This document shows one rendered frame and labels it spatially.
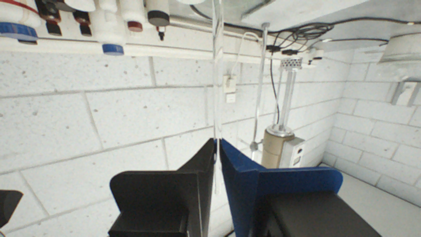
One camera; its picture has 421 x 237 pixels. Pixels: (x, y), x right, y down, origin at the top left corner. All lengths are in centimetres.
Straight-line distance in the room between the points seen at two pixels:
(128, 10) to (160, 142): 46
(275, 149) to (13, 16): 67
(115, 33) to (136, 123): 31
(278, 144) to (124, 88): 59
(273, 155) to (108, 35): 60
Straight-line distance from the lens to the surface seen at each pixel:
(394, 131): 251
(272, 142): 48
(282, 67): 46
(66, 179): 70
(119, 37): 41
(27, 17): 41
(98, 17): 42
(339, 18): 68
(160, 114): 55
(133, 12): 37
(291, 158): 48
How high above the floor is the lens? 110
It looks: 18 degrees up
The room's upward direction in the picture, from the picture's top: 179 degrees clockwise
